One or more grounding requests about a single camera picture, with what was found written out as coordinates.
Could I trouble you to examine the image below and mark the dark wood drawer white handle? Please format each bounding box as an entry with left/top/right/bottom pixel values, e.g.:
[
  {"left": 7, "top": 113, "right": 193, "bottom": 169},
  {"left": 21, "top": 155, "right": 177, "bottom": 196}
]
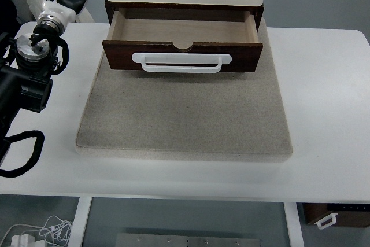
[{"left": 102, "top": 8, "right": 264, "bottom": 74}]

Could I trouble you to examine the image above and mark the grey felt mat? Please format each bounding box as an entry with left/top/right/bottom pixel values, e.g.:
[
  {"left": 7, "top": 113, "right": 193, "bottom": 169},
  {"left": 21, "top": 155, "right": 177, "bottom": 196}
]
[{"left": 75, "top": 17, "right": 293, "bottom": 163}]

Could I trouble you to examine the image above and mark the white table leg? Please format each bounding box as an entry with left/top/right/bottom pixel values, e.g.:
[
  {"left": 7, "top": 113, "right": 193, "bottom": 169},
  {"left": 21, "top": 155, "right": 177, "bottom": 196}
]
[
  {"left": 283, "top": 202, "right": 305, "bottom": 247},
  {"left": 69, "top": 197, "right": 93, "bottom": 247}
]

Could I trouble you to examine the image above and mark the white charger plug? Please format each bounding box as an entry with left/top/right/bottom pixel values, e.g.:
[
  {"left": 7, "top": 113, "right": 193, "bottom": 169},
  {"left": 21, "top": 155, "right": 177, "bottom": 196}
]
[{"left": 10, "top": 232, "right": 38, "bottom": 247}]

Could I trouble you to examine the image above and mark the white cable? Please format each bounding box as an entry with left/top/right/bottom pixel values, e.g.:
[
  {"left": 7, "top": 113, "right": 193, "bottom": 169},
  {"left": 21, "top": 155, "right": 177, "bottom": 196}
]
[{"left": 0, "top": 215, "right": 75, "bottom": 247}]

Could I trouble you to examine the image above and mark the dark wood box white handle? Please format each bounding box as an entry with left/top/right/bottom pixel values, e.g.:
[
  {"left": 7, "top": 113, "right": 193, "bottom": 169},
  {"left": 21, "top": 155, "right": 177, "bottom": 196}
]
[{"left": 302, "top": 202, "right": 370, "bottom": 231}]

